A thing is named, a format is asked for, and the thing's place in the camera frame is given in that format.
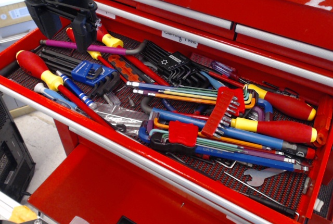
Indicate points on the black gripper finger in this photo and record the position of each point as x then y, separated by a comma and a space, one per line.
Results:
47, 22
84, 32

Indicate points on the orange black bit holder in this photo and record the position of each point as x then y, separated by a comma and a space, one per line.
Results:
129, 71

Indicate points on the blue hex key holder set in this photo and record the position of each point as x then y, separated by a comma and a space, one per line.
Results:
102, 79

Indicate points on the red bit holder strip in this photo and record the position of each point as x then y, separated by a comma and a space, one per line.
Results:
229, 102

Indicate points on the red yellow screwdriver back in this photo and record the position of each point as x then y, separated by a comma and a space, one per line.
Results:
146, 73

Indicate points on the magenta hex key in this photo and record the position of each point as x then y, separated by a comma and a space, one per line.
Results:
98, 48

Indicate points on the slim red yellow screwdriver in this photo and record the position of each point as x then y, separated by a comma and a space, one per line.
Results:
96, 54

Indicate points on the red yellow screwdriver left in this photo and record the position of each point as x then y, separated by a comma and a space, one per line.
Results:
33, 65

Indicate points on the blue aluminium precision screwdriver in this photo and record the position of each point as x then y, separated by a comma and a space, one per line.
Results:
76, 90

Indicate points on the light blue grey screwdriver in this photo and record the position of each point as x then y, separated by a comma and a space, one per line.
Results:
56, 97

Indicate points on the white cutting tools label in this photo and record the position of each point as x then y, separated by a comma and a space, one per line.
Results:
179, 39

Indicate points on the clear plastic bag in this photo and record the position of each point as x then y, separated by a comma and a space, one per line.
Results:
125, 120

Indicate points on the black torx key set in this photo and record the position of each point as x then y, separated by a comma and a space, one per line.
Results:
175, 67

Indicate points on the rainbow hex key set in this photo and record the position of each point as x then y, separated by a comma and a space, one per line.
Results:
181, 94

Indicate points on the red tool chest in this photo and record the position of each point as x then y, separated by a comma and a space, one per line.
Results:
307, 23

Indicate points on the red clip hex key set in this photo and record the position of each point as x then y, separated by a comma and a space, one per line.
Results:
182, 135

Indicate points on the black computer case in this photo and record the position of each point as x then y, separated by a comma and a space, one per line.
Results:
17, 165

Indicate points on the open lower red drawer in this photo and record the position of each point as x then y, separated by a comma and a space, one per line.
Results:
102, 188

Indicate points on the large blue hex key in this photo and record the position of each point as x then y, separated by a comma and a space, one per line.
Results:
298, 149

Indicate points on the open red tool drawer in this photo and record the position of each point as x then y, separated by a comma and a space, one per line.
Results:
259, 57

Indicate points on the red yellow screwdriver upper right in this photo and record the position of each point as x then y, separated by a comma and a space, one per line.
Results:
288, 105

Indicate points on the flat silver wrench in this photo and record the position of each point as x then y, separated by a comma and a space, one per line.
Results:
259, 176

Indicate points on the red yellow screwdriver lower right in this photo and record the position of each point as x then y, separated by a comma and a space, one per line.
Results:
286, 130

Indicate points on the purple clear handle screwdriver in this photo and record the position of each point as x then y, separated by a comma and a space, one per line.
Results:
220, 70

